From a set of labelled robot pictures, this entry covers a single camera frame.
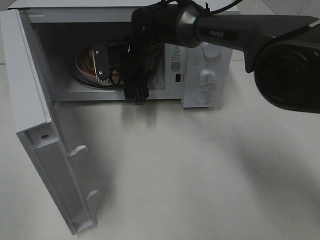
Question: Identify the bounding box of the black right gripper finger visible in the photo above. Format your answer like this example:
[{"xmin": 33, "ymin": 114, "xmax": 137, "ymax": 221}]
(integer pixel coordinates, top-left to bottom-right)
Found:
[
  {"xmin": 135, "ymin": 87, "xmax": 149, "ymax": 105},
  {"xmin": 123, "ymin": 87, "xmax": 136, "ymax": 103}
]

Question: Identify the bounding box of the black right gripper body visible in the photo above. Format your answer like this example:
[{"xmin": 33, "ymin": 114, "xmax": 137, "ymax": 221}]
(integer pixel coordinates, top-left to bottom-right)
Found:
[{"xmin": 120, "ymin": 34, "xmax": 163, "ymax": 90}]

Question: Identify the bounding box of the pink round plate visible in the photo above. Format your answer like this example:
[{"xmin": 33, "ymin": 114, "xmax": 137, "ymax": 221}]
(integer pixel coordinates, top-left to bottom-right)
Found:
[{"xmin": 74, "ymin": 47, "xmax": 126, "ymax": 87}]

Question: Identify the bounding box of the round white door button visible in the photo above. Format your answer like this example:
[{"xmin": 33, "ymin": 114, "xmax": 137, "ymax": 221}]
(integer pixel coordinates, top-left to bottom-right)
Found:
[{"xmin": 195, "ymin": 92, "xmax": 211, "ymax": 105}]

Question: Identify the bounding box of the white timer knob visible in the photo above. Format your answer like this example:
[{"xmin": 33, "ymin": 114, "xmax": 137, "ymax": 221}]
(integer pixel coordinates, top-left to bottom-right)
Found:
[{"xmin": 198, "ymin": 69, "xmax": 217, "ymax": 87}]

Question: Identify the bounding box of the white power knob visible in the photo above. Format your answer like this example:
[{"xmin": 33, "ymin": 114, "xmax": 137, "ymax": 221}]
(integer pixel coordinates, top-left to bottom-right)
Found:
[{"xmin": 201, "ymin": 42, "xmax": 222, "ymax": 59}]

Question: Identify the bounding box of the white microwave door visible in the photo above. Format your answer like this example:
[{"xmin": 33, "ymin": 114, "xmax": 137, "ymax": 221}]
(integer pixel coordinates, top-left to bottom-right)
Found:
[{"xmin": 0, "ymin": 9, "xmax": 98, "ymax": 235}]

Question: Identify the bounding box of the white bread sandwich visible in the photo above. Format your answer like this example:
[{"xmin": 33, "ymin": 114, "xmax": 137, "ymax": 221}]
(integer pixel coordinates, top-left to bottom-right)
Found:
[{"xmin": 85, "ymin": 48, "xmax": 96, "ymax": 75}]

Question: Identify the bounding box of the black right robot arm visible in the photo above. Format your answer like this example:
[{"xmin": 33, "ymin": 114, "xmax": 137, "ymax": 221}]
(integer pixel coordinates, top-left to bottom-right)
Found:
[{"xmin": 120, "ymin": 0, "xmax": 320, "ymax": 113}]

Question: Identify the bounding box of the glass microwave turntable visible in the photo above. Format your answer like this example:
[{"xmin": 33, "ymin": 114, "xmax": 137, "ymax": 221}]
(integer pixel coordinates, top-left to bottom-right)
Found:
[{"xmin": 70, "ymin": 72, "xmax": 125, "ymax": 90}]

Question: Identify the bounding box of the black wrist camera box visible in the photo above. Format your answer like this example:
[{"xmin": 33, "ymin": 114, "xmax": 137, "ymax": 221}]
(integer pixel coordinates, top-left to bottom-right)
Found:
[{"xmin": 92, "ymin": 43, "xmax": 110, "ymax": 84}]

